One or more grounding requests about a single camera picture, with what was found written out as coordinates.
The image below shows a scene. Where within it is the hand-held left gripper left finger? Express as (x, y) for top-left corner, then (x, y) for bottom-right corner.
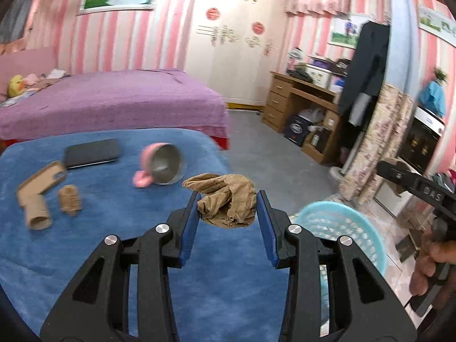
(39, 191), (200, 342)

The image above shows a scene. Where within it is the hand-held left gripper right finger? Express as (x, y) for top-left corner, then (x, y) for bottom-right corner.
(258, 190), (417, 342)

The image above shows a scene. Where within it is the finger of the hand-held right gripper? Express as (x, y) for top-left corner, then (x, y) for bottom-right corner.
(376, 160), (416, 190)

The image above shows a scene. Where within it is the brown paper bag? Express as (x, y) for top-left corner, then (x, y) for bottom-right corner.
(182, 173), (258, 228)

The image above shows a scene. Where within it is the light blue plastic basket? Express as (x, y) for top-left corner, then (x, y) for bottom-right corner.
(288, 201), (388, 333)

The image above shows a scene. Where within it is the person's right hand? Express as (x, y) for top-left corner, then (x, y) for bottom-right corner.
(410, 231), (456, 307)

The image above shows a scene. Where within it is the beige floral curtain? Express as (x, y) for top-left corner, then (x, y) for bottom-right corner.
(338, 84), (416, 205)

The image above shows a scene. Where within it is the black and white oven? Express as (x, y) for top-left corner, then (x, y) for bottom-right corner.
(374, 105), (446, 218)

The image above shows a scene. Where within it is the pink metal-lined cup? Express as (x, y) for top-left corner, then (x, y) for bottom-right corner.
(133, 142), (187, 188)

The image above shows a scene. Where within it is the blue cloth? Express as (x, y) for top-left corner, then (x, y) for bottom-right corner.
(418, 68), (447, 118)

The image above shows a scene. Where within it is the dark blue box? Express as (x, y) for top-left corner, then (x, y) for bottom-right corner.
(284, 114), (314, 146)

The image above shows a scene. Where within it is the dark hanging coat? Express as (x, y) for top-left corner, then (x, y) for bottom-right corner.
(338, 21), (390, 125)

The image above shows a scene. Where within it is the black bag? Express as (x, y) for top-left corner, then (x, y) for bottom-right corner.
(333, 58), (353, 75)

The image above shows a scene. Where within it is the white storage box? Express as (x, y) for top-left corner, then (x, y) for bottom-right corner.
(306, 63), (333, 88)

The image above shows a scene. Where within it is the black phone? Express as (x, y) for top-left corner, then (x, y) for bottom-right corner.
(63, 138), (120, 170)

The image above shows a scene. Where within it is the wooden desk with drawers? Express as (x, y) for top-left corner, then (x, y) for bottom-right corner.
(263, 71), (344, 164)

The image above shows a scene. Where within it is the bed with purple dotted sheet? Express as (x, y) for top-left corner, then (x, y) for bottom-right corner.
(0, 69), (230, 150)

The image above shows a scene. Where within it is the cardboard tube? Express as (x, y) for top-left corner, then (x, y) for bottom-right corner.
(24, 192), (53, 230)

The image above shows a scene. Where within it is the cream wardrobe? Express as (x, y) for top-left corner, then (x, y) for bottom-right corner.
(182, 0), (289, 107)

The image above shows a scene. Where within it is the yellow duck plush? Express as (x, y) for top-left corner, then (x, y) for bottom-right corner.
(8, 75), (27, 97)

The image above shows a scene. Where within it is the pink headboard cover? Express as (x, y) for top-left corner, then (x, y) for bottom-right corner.
(0, 46), (59, 104)

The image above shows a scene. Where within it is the small framed wall picture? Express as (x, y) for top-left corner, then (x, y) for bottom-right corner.
(328, 14), (371, 48)

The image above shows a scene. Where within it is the wide framed wall picture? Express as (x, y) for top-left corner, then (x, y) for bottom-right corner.
(418, 5), (456, 47)

